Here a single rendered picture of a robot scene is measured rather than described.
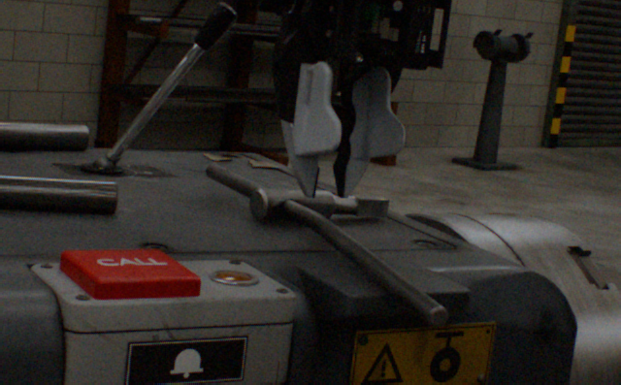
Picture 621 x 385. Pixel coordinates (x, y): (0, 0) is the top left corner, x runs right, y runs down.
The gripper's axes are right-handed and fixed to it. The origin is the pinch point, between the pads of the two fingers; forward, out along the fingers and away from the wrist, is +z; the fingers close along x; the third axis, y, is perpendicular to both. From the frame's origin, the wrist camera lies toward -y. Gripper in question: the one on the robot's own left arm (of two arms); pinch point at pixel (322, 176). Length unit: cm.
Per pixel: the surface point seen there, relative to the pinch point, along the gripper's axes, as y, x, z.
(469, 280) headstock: 10.2, 5.7, 4.7
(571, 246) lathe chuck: -6.1, 29.9, 7.1
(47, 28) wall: -714, 212, 48
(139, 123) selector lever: -19.4, -5.8, 0.0
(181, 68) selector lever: -18.2, -3.2, -4.8
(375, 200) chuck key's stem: -3.5, 7.0, 2.5
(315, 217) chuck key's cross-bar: 1.6, -1.1, 2.6
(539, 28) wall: -809, 718, 17
